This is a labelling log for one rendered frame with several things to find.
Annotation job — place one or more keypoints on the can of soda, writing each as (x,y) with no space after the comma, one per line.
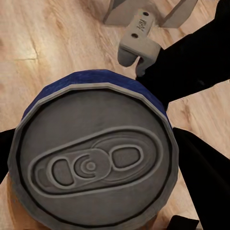
(95,150)

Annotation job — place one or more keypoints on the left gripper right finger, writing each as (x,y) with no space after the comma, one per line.
(207,176)

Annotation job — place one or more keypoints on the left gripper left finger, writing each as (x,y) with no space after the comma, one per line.
(5,146)

